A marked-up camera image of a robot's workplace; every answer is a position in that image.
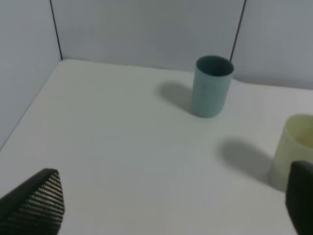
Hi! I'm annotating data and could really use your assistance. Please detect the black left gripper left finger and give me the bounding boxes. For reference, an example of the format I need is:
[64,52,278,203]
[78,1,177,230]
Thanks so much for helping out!
[0,168,65,235]

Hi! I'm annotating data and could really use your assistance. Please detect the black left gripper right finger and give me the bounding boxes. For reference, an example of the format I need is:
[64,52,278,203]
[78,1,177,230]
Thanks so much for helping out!
[286,161,313,235]

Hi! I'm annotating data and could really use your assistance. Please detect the pale green plastic cup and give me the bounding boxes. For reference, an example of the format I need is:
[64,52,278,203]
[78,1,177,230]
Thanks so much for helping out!
[269,114,313,191]

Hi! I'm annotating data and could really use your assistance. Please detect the teal plastic cup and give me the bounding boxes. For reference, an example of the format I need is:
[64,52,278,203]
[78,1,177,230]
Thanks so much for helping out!
[191,55,234,118]

